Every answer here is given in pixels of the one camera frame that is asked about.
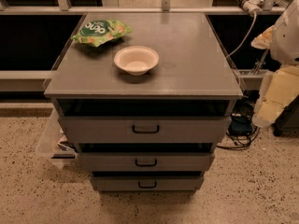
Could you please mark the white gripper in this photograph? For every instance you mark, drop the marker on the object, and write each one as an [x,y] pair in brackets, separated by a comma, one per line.
[286,42]

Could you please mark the grey bottom drawer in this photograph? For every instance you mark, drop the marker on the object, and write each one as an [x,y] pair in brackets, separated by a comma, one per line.
[147,183]

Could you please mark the grey drawer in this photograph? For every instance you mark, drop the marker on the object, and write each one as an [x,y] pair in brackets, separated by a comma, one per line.
[144,129]
[147,183]
[145,162]

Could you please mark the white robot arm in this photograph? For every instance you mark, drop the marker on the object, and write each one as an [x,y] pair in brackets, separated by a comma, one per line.
[284,46]

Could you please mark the grey drawer cabinet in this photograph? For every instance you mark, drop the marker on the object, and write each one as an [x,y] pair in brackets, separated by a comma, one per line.
[191,79]

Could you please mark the grey middle drawer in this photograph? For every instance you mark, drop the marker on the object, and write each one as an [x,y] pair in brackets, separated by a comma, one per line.
[145,162]

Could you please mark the grey top drawer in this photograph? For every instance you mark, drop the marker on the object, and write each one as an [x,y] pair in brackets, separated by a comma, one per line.
[144,129]

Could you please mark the metal diagonal strut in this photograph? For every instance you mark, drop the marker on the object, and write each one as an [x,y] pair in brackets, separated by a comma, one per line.
[257,66]

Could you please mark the white power strip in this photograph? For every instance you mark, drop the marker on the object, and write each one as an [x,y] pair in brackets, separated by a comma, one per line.
[250,6]

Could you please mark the dark grey side cabinet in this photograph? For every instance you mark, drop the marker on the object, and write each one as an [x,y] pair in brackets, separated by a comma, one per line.
[288,119]

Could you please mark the blue power adapter box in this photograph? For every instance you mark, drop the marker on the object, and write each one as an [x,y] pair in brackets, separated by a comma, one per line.
[240,126]

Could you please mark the beige paper bowl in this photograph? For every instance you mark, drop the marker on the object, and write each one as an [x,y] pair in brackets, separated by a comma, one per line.
[136,60]

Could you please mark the green snack bag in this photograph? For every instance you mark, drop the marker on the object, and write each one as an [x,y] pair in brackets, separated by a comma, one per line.
[97,33]

